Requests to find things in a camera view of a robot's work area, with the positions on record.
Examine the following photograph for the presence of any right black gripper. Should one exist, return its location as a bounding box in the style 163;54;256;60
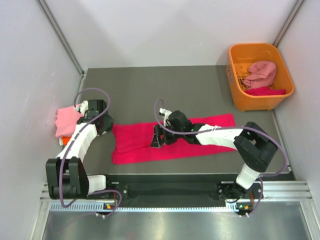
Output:
150;122;185;148

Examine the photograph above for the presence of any magenta t-shirt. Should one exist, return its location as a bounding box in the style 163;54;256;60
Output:
111;122;234;165

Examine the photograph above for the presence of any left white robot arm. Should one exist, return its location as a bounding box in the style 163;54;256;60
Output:
45;99;114;200

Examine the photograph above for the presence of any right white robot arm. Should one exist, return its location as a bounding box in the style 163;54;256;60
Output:
150;108;278;198

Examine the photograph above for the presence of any folded light pink t-shirt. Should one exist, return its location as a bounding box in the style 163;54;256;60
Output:
55;104;83;138

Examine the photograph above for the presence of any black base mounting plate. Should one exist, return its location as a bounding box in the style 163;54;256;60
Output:
106;173;263;208

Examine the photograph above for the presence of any magenta shirt in basket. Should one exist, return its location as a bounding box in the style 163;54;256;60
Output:
245;86;287;96

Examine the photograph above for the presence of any orange plastic basket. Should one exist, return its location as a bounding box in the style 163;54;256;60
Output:
226;43;295;111

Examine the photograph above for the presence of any dusty pink shirt in basket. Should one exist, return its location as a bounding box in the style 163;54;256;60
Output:
242;60;277;89

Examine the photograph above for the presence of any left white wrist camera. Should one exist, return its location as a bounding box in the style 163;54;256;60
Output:
74;100;89;115

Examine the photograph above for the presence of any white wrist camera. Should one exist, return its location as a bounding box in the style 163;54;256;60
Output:
74;100;89;115
159;108;172;127

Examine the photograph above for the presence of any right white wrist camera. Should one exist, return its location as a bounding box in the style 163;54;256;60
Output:
159;108;172;127

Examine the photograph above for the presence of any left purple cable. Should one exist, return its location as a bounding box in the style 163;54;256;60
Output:
59;87;123;218

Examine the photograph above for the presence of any grey slotted cable duct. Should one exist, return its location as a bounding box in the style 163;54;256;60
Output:
50;202;239;213

